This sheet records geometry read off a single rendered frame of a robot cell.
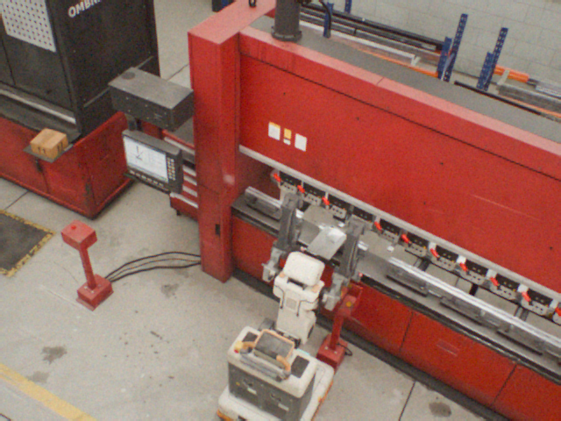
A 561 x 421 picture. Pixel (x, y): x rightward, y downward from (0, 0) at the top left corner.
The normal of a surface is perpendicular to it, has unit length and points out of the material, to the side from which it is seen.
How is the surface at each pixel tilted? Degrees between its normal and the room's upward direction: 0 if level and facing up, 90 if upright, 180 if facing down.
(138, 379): 0
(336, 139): 90
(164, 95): 0
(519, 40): 90
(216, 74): 90
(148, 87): 0
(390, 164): 90
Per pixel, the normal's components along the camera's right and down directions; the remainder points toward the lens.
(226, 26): 0.05, -0.71
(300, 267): -0.31, -0.03
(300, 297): -0.46, 0.50
